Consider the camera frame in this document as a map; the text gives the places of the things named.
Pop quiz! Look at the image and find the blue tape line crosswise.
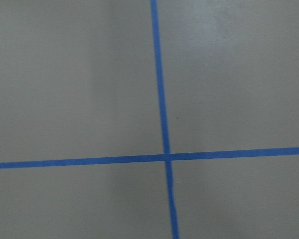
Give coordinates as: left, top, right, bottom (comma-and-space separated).
0, 147, 299, 169

